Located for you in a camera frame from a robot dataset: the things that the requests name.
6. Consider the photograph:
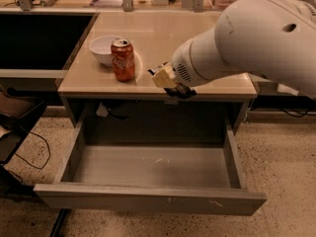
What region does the open grey top drawer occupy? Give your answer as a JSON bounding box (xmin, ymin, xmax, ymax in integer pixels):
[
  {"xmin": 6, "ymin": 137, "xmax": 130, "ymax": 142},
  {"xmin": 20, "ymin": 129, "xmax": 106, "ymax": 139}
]
[{"xmin": 35, "ymin": 118, "xmax": 267, "ymax": 215}]

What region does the black floor cable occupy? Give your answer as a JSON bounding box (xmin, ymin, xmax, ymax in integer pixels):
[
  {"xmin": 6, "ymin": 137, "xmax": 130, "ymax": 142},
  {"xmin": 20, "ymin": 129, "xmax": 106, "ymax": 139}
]
[{"xmin": 13, "ymin": 128, "xmax": 51, "ymax": 171}]

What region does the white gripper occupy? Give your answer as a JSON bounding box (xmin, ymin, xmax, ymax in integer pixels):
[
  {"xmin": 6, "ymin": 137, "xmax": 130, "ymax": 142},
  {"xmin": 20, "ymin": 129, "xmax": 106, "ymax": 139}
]
[{"xmin": 152, "ymin": 28, "xmax": 241, "ymax": 88}]

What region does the grey cabinet with beige top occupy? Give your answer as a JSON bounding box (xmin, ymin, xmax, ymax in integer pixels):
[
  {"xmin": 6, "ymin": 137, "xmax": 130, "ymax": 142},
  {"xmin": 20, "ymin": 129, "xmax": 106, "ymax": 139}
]
[{"xmin": 58, "ymin": 12, "xmax": 256, "ymax": 130}]

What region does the black chair at left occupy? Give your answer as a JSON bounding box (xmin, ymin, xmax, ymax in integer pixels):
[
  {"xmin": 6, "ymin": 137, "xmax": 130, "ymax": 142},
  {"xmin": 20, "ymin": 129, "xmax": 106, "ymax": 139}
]
[{"xmin": 0, "ymin": 90, "xmax": 46, "ymax": 197}]

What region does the black rxbar chocolate wrapper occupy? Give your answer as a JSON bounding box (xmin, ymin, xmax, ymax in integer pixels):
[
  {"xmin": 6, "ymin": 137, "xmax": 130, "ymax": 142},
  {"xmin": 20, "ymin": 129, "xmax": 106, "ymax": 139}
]
[{"xmin": 148, "ymin": 62, "xmax": 197, "ymax": 99}]

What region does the red coca-cola can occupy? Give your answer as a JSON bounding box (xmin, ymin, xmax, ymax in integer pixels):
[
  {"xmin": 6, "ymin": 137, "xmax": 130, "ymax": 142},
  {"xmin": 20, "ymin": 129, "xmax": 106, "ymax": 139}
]
[{"xmin": 111, "ymin": 38, "xmax": 135, "ymax": 82}]

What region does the white ceramic bowl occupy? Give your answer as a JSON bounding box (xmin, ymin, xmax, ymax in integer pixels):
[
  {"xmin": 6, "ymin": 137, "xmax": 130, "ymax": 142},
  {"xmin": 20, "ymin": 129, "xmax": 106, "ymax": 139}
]
[{"xmin": 89, "ymin": 36, "xmax": 119, "ymax": 66}]

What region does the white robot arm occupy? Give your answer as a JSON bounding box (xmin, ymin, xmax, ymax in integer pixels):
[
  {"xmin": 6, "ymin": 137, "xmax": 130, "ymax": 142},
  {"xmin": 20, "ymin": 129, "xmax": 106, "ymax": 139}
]
[{"xmin": 150, "ymin": 0, "xmax": 316, "ymax": 99}]

